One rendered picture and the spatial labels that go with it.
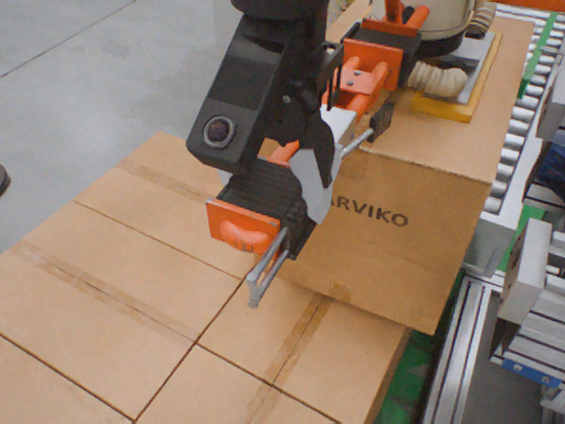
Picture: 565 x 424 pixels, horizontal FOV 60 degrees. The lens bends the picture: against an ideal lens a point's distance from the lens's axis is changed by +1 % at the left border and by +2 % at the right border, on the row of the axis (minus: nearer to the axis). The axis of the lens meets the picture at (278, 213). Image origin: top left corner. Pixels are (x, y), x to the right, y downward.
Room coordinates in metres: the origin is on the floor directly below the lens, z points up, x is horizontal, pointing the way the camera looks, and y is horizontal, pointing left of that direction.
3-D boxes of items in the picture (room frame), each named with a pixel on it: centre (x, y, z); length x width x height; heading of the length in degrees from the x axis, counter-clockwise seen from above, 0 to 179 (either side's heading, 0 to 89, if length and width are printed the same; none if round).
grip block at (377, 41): (0.65, -0.14, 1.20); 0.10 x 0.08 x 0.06; 64
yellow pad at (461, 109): (0.83, -0.34, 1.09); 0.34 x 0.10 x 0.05; 154
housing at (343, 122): (0.46, -0.05, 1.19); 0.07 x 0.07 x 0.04; 64
